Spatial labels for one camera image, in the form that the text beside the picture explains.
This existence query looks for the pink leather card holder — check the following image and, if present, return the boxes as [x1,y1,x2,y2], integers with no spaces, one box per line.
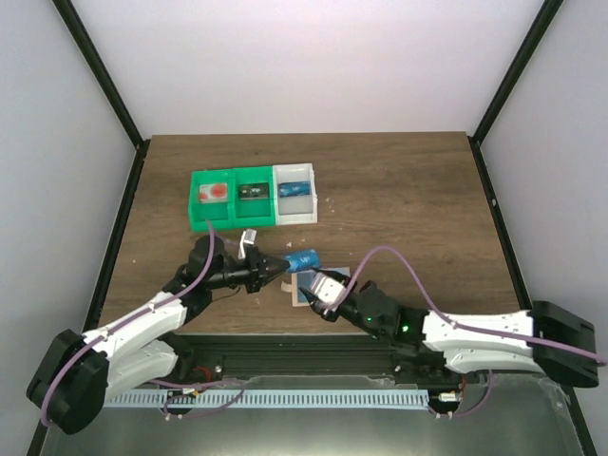
[280,267,351,307]

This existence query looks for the blue card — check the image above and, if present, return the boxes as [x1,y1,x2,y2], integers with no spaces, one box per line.
[282,249,321,274]
[277,180,312,198]

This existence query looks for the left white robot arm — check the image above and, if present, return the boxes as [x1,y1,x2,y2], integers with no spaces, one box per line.
[26,234,290,434]

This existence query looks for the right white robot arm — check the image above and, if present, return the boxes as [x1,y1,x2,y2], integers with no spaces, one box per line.
[299,269,600,389]

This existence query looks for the black card in bin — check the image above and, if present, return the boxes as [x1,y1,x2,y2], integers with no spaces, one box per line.
[237,182,270,200]

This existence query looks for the blue card in bin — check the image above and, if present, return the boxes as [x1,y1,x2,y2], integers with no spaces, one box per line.
[277,180,312,198]

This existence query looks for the red dotted card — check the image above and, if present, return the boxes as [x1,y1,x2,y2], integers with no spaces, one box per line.
[197,182,229,204]

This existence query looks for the left green bin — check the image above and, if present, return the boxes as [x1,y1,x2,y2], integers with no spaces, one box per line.
[188,169,237,233]

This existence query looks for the green bin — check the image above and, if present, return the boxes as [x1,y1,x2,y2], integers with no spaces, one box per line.
[188,169,237,233]
[234,166,276,228]

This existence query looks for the white bin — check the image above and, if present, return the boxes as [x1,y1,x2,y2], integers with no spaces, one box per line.
[272,163,318,226]

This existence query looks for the middle green bin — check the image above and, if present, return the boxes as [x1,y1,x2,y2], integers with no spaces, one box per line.
[234,166,276,228]

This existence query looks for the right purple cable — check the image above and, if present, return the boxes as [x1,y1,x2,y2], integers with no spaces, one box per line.
[322,245,608,367]

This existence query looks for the purple cable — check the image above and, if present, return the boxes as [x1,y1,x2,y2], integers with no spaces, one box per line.
[40,218,241,427]
[322,245,608,367]

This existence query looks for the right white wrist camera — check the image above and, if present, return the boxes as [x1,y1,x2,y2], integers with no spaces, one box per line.
[310,274,346,307]

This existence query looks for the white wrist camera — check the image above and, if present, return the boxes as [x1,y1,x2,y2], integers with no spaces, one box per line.
[310,274,346,307]
[237,228,257,259]

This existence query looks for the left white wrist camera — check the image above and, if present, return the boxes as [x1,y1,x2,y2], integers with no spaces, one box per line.
[237,228,257,259]

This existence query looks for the light blue slotted cable duct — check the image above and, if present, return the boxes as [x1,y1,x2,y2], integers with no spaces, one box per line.
[104,389,429,410]

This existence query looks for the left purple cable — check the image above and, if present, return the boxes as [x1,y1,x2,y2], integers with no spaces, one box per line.
[40,218,241,427]

